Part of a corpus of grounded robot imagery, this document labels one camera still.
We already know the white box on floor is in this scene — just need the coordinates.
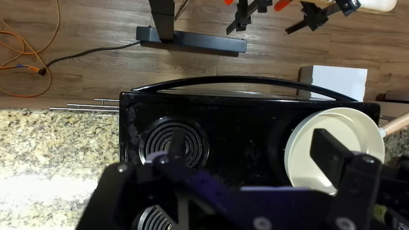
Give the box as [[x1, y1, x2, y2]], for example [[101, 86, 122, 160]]
[[299, 66, 368, 103]]

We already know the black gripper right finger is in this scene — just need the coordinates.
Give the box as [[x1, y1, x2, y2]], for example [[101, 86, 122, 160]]
[[309, 130, 354, 188]]

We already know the black desk leg base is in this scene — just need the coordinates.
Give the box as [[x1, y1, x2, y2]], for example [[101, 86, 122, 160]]
[[136, 0, 248, 55]]

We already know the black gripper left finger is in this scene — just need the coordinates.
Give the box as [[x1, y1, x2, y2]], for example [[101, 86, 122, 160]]
[[169, 130, 185, 162]]

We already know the black electric stove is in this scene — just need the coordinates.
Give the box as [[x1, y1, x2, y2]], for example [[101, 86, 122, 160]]
[[118, 76, 382, 230]]

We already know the white pan with wooden handle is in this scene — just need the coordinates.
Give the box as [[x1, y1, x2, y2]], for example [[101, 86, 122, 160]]
[[284, 108, 409, 195]]

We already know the orange extension cable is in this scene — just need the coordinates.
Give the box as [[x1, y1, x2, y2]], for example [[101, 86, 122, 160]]
[[0, 0, 61, 100]]

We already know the black clamp with orange tip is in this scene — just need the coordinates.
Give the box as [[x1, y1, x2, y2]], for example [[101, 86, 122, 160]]
[[225, 0, 293, 35]]

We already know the black power cable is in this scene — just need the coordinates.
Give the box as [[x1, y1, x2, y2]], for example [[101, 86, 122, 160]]
[[40, 40, 142, 77]]

